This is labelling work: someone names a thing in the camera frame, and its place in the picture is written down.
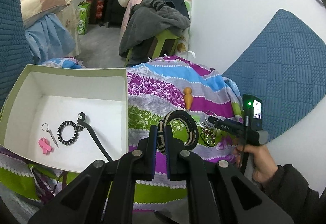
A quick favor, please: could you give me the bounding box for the silver ring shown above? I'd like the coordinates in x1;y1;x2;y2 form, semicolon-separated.
203;111;217;123

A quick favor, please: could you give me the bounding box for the beige floral cloth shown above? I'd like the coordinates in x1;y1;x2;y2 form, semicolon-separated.
61;0;82;57

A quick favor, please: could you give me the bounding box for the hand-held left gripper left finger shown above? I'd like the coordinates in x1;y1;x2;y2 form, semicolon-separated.
27;125;157;224

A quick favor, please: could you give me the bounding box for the floral striped blanket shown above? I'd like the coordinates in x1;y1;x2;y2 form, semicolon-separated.
0;55;244;212

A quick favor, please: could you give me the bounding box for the blue quilted cushion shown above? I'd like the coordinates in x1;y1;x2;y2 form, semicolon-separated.
0;0;35;110
222;8;326;143

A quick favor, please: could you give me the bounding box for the orange wooden gourd pendant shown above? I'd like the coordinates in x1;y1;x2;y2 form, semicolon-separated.
184;87;194;110

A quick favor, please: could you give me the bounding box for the black spiral hair tie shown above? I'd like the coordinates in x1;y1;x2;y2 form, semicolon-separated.
57;120;85;146

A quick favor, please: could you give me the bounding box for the person's right hand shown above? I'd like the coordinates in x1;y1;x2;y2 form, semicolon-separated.
233;137;279;184

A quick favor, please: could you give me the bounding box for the black hard suitcase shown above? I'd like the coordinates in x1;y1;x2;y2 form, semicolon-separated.
105;0;122;29

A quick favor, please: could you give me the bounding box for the green plastic stool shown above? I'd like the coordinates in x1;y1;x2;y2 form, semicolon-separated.
124;29;180;68

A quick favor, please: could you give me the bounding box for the grey fleece garment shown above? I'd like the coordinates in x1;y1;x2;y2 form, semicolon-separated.
119;0;191;61

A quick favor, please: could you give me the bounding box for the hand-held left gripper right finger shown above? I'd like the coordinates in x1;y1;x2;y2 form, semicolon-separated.
164;125;294;224

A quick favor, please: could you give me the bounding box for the pink ribbon bow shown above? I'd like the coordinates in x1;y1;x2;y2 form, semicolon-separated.
38;138;55;155

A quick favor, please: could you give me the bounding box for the person's right forearm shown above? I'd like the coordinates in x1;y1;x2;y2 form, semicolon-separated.
262;163;326;224

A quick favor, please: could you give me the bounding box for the floral printed mat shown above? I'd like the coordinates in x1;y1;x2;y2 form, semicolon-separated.
175;0;193;54

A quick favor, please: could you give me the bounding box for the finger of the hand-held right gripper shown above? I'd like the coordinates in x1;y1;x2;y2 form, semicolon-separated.
207;115;221;127

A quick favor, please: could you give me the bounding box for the white ribbon strap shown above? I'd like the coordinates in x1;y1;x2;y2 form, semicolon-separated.
163;50;196;61

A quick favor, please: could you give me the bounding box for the white cardboard box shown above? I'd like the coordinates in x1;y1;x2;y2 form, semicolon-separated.
0;64;129;174

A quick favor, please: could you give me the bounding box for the green printed bag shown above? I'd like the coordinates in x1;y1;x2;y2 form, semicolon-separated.
77;2;92;35

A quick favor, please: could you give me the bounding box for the beaded chain bracelet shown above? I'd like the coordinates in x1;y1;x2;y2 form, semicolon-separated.
201;126;217;148

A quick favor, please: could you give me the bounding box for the red hard suitcase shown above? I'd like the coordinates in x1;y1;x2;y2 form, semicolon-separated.
85;0;108;26

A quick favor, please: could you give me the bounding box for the thin black headband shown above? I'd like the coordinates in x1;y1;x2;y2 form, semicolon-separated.
76;111;113;162

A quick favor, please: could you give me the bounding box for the small screwdriver keychain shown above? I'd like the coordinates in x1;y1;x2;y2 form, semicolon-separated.
41;122;61;149

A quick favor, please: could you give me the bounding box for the black beige woven strap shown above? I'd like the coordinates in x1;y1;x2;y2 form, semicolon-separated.
155;109;200;156

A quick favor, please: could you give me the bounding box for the pink cream patchwork pillow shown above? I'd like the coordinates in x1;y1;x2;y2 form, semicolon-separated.
20;0;72;29

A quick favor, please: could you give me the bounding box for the light blue bedsheet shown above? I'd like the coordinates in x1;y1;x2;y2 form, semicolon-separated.
24;13;77;64

